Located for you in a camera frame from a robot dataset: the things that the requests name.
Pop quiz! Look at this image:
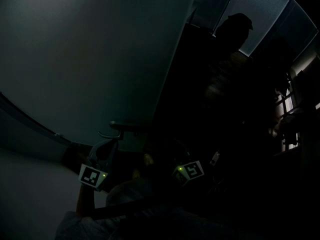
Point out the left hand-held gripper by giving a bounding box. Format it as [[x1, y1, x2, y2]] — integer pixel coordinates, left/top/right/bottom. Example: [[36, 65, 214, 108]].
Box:
[[78, 138, 119, 192]]

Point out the black door handle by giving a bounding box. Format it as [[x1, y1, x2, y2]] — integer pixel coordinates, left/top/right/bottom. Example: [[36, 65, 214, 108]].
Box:
[[98, 119, 146, 142]]

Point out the person's left forearm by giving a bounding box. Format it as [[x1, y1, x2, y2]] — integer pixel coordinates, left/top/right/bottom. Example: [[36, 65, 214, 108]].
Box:
[[75, 183, 97, 218]]

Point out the small grey dangling device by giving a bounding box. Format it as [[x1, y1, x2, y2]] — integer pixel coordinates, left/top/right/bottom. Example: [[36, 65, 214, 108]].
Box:
[[209, 151, 221, 166]]

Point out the glass partition with blinds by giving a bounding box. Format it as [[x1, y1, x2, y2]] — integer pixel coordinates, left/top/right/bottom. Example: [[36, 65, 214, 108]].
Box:
[[249, 0, 320, 63], [193, 0, 238, 33], [214, 0, 291, 58]]

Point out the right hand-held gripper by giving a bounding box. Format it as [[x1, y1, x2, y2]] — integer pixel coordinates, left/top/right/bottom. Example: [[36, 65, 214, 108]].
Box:
[[171, 159, 205, 186]]

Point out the person's grey shirt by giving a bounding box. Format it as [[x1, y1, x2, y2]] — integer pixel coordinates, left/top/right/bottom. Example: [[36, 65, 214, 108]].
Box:
[[54, 178, 227, 240]]

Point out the bright gridded window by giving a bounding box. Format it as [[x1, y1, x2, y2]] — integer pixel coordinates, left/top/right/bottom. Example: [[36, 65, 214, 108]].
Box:
[[269, 85, 320, 153]]

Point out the white door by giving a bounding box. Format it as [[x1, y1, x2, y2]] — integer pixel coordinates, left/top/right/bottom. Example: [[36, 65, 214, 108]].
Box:
[[0, 0, 201, 153]]

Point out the person's right shoe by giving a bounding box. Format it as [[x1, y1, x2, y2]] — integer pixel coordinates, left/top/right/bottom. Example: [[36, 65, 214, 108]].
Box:
[[143, 153, 155, 167]]

